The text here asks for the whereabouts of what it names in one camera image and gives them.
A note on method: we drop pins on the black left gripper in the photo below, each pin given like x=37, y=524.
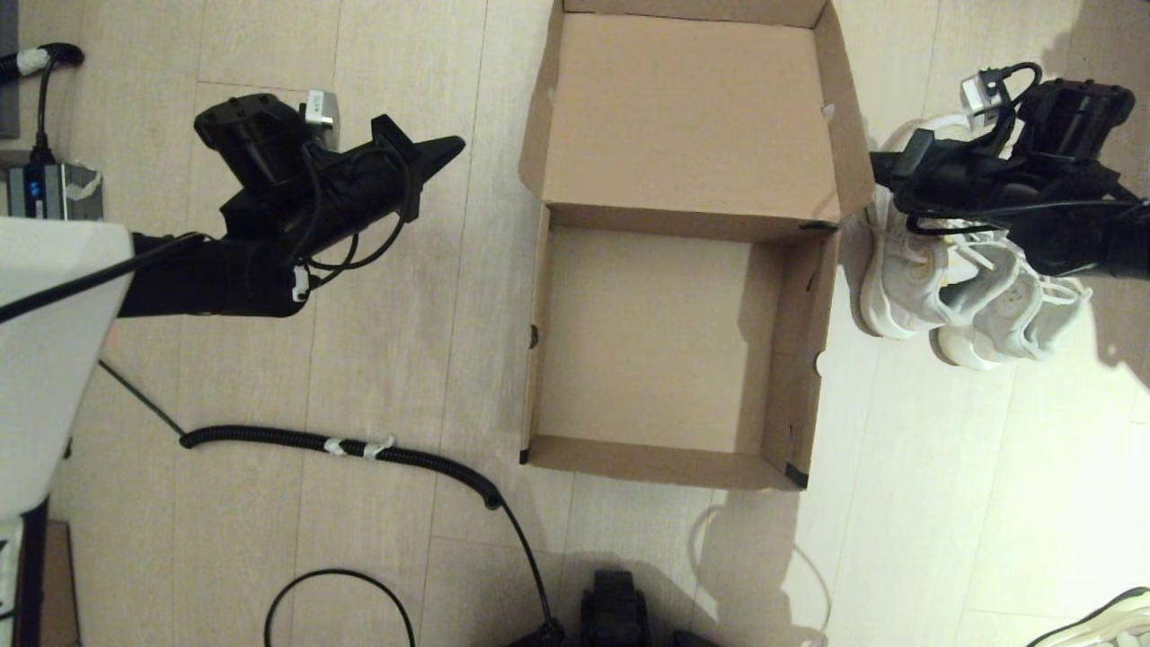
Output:
x=341, y=198

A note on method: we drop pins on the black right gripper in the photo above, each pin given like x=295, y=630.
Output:
x=988, y=193

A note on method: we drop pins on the white mesh sneaker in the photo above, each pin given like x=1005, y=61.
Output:
x=907, y=288
x=1015, y=332

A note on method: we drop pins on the brown cardboard shoe box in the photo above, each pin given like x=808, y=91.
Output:
x=683, y=108

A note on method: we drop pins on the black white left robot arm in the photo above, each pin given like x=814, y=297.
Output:
x=54, y=359

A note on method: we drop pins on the grey power supply unit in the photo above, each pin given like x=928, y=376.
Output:
x=54, y=193

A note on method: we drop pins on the dark grey panel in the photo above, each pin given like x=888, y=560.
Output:
x=9, y=63

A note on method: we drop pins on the white black-soled sneaker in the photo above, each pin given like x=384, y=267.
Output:
x=1119, y=620

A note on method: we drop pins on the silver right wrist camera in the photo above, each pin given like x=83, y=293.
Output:
x=979, y=90

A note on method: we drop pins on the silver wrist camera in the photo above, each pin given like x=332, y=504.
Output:
x=319, y=108
x=979, y=90

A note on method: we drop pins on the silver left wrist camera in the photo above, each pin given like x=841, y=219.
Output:
x=319, y=108

